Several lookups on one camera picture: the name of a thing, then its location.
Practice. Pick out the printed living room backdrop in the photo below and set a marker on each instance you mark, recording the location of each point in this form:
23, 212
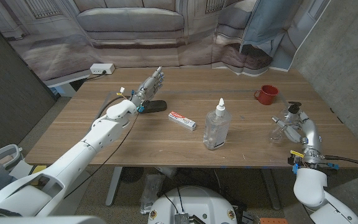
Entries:
129, 46

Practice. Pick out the grey table leg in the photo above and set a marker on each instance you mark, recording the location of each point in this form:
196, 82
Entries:
270, 189
113, 186

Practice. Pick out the yellow object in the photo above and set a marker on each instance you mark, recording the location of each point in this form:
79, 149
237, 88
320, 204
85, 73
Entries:
39, 169

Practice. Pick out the toothpaste box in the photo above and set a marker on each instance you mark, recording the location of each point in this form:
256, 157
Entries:
182, 120

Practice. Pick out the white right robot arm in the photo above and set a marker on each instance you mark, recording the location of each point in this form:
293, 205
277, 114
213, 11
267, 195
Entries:
311, 186

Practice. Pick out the clear plastic bag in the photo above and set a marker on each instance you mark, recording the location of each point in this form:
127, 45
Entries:
151, 193

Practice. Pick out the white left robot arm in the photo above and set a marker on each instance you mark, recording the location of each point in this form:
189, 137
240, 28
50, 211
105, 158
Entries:
92, 143

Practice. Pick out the clear bottle with white nozzle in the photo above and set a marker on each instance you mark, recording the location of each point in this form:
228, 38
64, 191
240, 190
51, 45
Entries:
216, 127

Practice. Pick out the clear dispenser bottle black pump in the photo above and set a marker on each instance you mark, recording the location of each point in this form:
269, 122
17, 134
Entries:
277, 137

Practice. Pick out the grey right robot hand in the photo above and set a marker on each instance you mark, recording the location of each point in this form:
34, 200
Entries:
311, 137

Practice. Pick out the white grey bin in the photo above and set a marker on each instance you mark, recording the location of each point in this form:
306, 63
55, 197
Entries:
3, 159

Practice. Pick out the red cup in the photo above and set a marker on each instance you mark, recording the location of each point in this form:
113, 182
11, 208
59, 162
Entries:
267, 95

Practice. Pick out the black oval case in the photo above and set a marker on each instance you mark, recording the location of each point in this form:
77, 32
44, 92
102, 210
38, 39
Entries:
157, 106

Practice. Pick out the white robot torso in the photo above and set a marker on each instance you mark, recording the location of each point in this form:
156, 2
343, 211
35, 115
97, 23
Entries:
191, 205

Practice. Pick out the black round fan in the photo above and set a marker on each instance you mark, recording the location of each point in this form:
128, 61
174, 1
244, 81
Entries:
131, 175

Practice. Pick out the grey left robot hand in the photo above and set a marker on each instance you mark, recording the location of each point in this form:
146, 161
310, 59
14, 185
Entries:
149, 87

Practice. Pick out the orange board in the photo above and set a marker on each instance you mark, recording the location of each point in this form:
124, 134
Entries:
273, 221

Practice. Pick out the white power strip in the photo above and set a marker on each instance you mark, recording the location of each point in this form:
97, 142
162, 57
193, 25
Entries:
102, 68

